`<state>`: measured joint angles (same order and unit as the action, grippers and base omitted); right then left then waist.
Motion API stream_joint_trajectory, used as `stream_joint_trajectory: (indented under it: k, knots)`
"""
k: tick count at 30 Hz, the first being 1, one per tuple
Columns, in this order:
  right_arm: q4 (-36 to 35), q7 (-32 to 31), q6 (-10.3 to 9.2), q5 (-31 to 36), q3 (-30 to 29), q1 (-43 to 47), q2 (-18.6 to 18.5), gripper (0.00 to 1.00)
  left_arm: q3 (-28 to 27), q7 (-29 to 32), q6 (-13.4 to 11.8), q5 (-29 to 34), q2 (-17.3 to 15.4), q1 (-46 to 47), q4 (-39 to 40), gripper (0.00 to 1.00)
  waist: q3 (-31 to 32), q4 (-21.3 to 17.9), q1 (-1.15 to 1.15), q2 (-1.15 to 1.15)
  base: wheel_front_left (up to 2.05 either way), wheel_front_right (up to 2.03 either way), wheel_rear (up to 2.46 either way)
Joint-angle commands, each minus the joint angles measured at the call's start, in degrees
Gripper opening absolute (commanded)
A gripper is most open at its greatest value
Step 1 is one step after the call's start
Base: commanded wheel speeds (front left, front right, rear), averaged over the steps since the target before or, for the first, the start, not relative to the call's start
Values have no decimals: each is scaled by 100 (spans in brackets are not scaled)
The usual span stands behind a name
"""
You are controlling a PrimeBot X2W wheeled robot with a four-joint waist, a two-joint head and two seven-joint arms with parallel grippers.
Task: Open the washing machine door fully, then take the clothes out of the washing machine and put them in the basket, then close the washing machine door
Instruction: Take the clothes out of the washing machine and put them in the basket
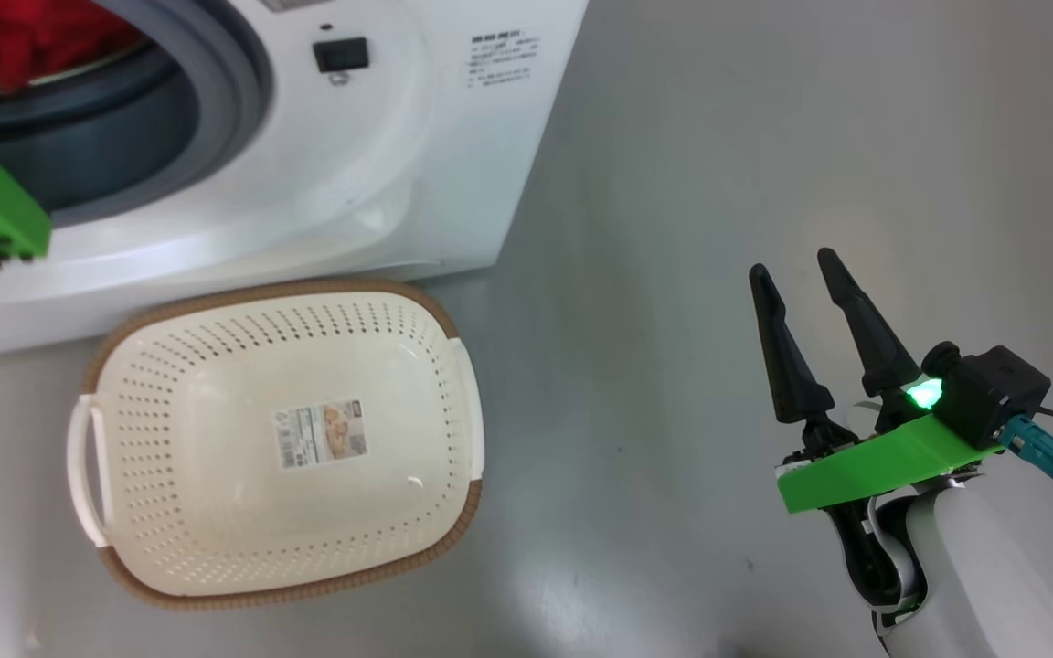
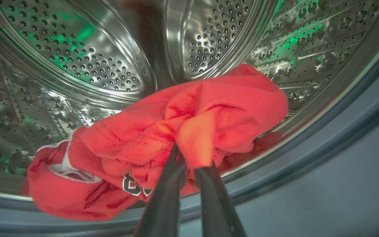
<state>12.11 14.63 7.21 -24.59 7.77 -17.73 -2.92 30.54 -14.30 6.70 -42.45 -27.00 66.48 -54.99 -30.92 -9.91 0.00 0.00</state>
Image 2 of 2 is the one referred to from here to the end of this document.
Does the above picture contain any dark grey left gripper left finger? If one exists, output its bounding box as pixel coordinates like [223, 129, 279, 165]
[134, 145, 187, 237]

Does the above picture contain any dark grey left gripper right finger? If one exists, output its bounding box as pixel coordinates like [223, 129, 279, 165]
[194, 163, 247, 237]

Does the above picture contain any red garment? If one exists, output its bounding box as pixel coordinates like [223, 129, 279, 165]
[22, 64, 289, 222]

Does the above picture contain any blue-grey rubber door gasket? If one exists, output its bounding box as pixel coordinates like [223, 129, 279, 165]
[0, 33, 379, 237]

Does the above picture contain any white front-load washing machine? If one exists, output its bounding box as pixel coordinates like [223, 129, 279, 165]
[0, 0, 379, 237]

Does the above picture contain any steel washing machine drum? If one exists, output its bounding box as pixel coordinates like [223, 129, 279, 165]
[0, 0, 379, 198]

